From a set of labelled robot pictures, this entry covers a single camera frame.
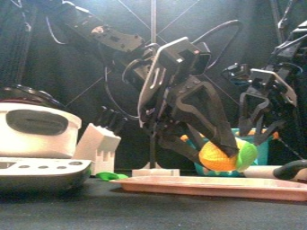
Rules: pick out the green toy corn husk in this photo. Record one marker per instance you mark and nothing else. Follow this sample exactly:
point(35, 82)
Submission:
point(247, 154)

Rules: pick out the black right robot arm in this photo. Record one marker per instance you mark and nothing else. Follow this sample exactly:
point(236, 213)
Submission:
point(295, 60)

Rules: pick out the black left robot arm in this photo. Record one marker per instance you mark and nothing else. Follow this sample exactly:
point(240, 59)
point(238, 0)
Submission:
point(104, 35)

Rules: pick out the orange toy food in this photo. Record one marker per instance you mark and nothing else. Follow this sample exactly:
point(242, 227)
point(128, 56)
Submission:
point(275, 134)

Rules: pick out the teal plastic basket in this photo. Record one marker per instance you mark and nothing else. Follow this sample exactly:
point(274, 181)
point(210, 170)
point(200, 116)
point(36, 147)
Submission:
point(262, 151)

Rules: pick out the white stand with metal pole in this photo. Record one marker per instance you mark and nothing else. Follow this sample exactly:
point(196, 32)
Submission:
point(155, 172)

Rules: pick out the pink plastic tray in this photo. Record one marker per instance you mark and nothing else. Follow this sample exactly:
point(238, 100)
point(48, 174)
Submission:
point(207, 187)

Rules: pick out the white toy knife block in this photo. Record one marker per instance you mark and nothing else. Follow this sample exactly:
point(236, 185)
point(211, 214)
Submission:
point(97, 146)

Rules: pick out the white toy pot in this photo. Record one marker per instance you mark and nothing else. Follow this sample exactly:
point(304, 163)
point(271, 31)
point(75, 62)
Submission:
point(36, 143)

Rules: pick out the black pot lid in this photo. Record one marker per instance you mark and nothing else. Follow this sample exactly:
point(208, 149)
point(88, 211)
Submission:
point(28, 94)

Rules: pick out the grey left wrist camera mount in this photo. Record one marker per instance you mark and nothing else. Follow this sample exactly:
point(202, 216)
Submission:
point(159, 72)

